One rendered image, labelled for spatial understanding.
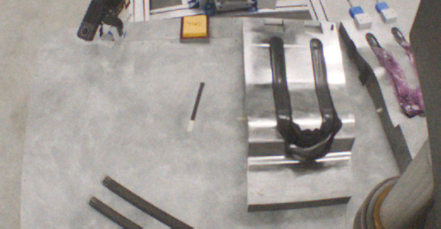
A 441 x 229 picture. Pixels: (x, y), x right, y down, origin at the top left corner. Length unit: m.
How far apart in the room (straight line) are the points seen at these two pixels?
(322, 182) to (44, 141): 0.75
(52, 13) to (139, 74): 1.39
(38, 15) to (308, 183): 1.93
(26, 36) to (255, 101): 1.70
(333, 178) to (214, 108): 0.37
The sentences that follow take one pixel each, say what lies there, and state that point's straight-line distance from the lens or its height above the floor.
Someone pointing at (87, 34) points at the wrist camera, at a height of 1.09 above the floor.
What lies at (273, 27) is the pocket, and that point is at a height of 0.86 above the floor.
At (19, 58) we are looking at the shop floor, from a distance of 2.76.
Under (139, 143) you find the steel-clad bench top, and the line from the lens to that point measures 1.47.
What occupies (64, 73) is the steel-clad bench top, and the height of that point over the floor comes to 0.80.
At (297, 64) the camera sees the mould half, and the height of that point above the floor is 0.88.
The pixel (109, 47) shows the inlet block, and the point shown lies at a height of 0.96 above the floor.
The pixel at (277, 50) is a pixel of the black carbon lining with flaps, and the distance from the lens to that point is 1.50.
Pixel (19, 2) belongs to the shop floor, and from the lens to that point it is 3.04.
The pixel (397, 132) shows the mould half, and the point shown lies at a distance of 1.45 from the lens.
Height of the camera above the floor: 2.11
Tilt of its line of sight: 61 degrees down
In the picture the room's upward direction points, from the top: straight up
